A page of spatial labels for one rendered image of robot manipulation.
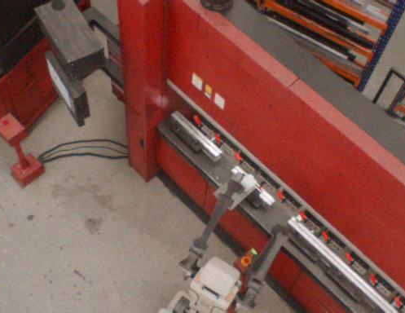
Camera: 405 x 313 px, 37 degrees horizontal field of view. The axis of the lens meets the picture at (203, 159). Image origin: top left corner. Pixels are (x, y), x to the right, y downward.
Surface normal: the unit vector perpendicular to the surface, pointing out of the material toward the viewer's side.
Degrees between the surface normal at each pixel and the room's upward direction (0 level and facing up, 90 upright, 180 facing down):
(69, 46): 0
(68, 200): 0
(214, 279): 47
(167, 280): 0
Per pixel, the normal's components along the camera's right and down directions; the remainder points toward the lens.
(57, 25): 0.07, -0.48
